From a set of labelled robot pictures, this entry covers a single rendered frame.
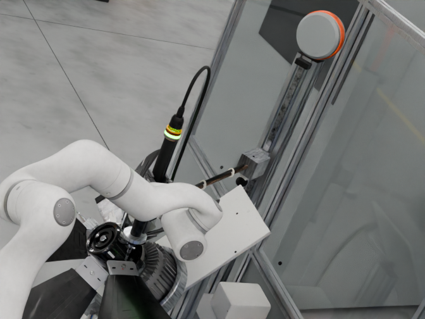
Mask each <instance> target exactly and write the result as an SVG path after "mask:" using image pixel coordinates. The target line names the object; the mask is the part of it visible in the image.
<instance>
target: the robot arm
mask: <svg viewBox="0 0 425 319"><path fill-rule="evenodd" d="M86 186H90V187H91V188H93V189H94V190H95V191H97V192H98V193H100V194H101V195H102V196H104V197H105V198H106V199H108V200H109V201H111V202H112V203H113V204H115V205H117V207H119V208H121V209H122V210H123V211H125V212H126V213H128V214H129V215H130V216H132V217H133V218H134V219H136V220H139V221H141V222H146V221H150V220H153V219H155V218H157V219H159V221H160V222H161V225H162V227H163V229H164V232H165V234H166V236H167V238H168V240H169V243H170V244H171V247H172V249H173V251H174V254H175V256H176V257H177V258H178V259H179V260H180V261H183V262H191V261H195V260H197V259H199V258H200V257H201V256H203V254H204V253H205V251H206V249H207V241H206V239H205V235H206V233H207V232H208V231H209V230H211V229H212V228H213V227H214V226H215V225H216V224H217V223H218V222H219V221H220V220H221V219H222V217H223V210H222V209H221V206H220V205H219V204H218V203H217V202H216V201H215V200H214V199H213V198H212V197H211V196H209V195H208V194H207V193H205V192H204V191H203V190H201V189H200V188H198V187H196V186H194V185H191V184H186V183H173V181H172V180H171V179H169V177H168V175H167V173H166V175H165V176H164V180H163V182H162V183H157V182H156V181H155V180H154V175H153V173H152V171H151V169H148V171H147V173H145V179H144V178H142V177H141V176H140V175H139V174H138V173H137V172H135V171H134V170H132V169H131V168H130V167H129V166H128V165H127V164H125V163H124V162H123V161H122V160H120V159H119V158H118V157H117V156H115V155H114V154H113V153H112V152H110V151H109V150H108V149H106V148H105V147H104V146H102V145H101V144H99V143H98V142H95V141H92V140H87V139H83V140H79V141H75V142H73V143H71V144H70V145H68V146H66V147H65V148H63V149H62V150H60V151H59V152H57V153H56V154H54V155H52V156H50V157H48V158H46V159H43V160H41V161H38V162H36V163H32V164H31V165H28V166H25V167H23V168H21V169H19V170H17V171H15V172H14V173H12V174H11V175H9V176H8V177H7V178H5V179H4V180H3V181H2V182H1V183H0V217H1V218H2V219H3V220H6V221H7V222H10V223H13V224H15V225H19V226H20V228H19V230H18V232H17V233H16V235H15V236H14V237H13V238H12V239H11V240H10V241H9V242H8V243H7V245H5V246H4V247H3V248H2V249H0V319H22V316H23V311H24V309H25V305H26V302H27V299H28V296H29V294H30V290H31V288H32V285H33V282H34V280H35V278H36V276H37V274H38V272H39V270H40V269H41V267H42V265H43V264H44V263H45V262H46V260H47V259H48V258H49V257H50V256H51V255H52V254H53V253H54V252H55V251H56V250H57V249H58V248H59V247H60V246H61V245H62V244H63V243H64V242H65V240H67V238H68V236H69V235H70V233H71V231H72V229H73V226H74V224H75V220H76V216H77V208H76V204H75V202H74V200H73V198H72V197H71V195H70V193H72V192H75V191H77V190H80V189H83V188H84V187H86Z"/></svg>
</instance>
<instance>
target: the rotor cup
mask: <svg viewBox="0 0 425 319"><path fill-rule="evenodd" d="M121 232H123V229H122V228H121V227H120V226H119V225H118V224H117V223H115V222H105V223H102V224H100V225H99V226H98V227H96V228H95V229H94V230H93V231H92V232H91V233H90V235H89V237H88V239H87V242H86V248H87V251H88V252H89V254H90V255H91V256H92V257H94V258H95V260H96V261H97V262H98V263H99V264H101V265H102V267H103V269H105V271H107V268H106V265H105V263H107V260H116V261H125V257H126V254H127V250H128V249H129V245H126V244H127V242H128V241H127V240H126V239H125V238H124V237H123V235H122V234H121ZM103 235H105V236H106V239H105V240H104V241H100V238H101V236H103ZM109 251H110V252H111V253H112V254H113V255H114V256H115V257H114V258H112V257H111V256H110V255H109V254H108V252H109ZM144 257H145V249H144V246H143V245H140V244H136V245H135V246H133V247H132V248H131V252H130V254H129V255H128V259H127V261H132V262H134V263H135V265H136V268H137V270H138V269H139V268H140V266H141V264H142V262H143V260H144ZM107 272H108V271H107Z"/></svg>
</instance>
